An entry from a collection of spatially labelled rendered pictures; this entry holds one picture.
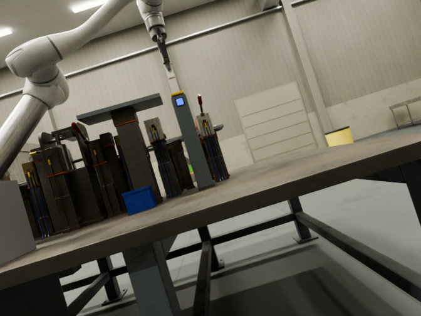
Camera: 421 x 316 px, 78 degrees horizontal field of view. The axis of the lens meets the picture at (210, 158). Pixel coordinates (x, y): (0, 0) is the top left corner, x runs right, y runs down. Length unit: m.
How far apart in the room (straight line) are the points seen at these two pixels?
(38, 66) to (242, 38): 10.30
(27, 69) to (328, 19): 11.73
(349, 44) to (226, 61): 4.84
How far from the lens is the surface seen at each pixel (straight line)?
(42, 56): 1.26
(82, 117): 1.24
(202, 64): 10.80
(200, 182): 1.17
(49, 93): 1.34
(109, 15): 1.28
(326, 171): 0.66
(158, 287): 0.73
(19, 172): 5.80
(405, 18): 13.73
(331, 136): 5.45
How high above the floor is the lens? 0.79
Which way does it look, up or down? 2 degrees up
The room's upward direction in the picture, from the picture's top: 17 degrees counter-clockwise
